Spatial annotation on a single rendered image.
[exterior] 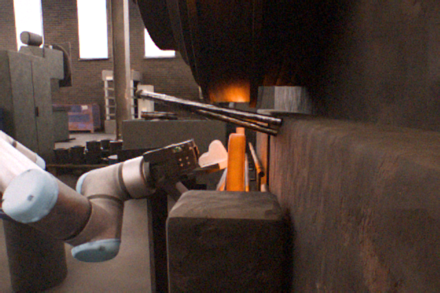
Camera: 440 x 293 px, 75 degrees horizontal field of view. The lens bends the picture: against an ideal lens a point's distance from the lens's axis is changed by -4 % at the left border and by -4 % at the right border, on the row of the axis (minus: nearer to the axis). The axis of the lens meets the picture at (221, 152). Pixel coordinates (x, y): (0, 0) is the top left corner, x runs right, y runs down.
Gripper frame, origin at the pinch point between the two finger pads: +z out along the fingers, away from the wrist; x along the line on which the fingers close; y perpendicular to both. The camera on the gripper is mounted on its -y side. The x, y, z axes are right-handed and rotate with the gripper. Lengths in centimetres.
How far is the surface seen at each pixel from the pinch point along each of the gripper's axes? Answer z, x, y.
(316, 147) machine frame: 8, -49, 8
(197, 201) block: -1.1, -40.5, 4.4
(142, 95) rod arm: -7.8, -25.3, 16.4
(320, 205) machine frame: 8, -50, 5
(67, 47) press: -397, 692, 284
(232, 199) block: 1.9, -39.6, 3.5
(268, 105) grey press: 30, 275, 2
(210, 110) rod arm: 1.0, -29.5, 11.9
